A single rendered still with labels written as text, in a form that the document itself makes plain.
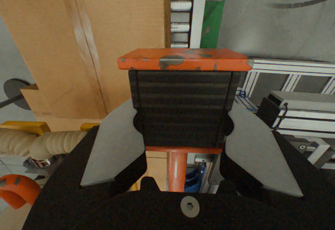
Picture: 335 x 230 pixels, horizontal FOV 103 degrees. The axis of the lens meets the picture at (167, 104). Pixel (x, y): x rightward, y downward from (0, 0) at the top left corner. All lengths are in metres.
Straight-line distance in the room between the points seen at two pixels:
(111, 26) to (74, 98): 0.26
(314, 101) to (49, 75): 0.77
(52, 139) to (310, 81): 1.62
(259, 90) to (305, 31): 0.59
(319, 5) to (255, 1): 0.48
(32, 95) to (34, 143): 0.97
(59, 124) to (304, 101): 1.39
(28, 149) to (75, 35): 0.27
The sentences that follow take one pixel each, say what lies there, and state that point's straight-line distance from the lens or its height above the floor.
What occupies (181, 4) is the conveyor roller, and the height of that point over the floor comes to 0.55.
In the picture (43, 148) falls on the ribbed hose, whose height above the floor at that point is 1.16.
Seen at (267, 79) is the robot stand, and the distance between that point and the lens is 1.39.
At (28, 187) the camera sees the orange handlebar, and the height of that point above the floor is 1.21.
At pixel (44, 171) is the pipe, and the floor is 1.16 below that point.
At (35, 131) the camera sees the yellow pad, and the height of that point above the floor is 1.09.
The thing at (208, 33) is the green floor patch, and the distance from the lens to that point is 1.34.
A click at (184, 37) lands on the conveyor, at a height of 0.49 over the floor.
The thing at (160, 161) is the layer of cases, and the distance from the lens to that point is 1.28.
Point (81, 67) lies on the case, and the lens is 0.46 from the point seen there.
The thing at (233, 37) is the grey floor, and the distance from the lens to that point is 1.40.
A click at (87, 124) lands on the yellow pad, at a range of 0.35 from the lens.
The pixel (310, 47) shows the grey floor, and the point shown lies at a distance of 1.75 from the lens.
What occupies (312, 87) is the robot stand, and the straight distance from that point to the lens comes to 1.64.
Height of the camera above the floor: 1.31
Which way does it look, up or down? 60 degrees down
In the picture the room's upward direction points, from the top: 173 degrees counter-clockwise
